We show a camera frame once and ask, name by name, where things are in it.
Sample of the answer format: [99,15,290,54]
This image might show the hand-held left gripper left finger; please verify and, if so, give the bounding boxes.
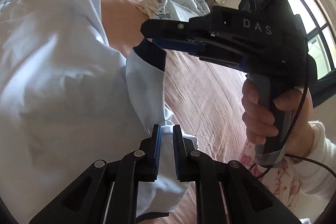
[29,124,162,224]

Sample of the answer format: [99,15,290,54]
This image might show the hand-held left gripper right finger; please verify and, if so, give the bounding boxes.
[172,124,302,224]

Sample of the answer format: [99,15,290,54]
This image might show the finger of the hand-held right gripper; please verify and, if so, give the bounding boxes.
[141,18,210,39]
[152,35,241,69]

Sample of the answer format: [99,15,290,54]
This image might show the light blue shirt navy collar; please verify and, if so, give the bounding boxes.
[0,0,200,222]

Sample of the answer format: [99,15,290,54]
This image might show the person's right forearm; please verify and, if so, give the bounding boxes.
[285,89,336,214]

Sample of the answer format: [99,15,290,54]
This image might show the person's right hand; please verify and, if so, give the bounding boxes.
[241,79,303,146]

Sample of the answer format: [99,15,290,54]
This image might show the folded blue cartoon-print pajamas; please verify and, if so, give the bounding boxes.
[136,0,211,22]

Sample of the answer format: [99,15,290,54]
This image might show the pink bed sheet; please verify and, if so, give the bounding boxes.
[5,0,265,224]

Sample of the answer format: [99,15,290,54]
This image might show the person's right leg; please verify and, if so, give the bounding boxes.
[238,139,302,214]

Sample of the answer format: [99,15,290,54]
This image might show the window with dark frame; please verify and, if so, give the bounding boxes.
[282,0,336,80]

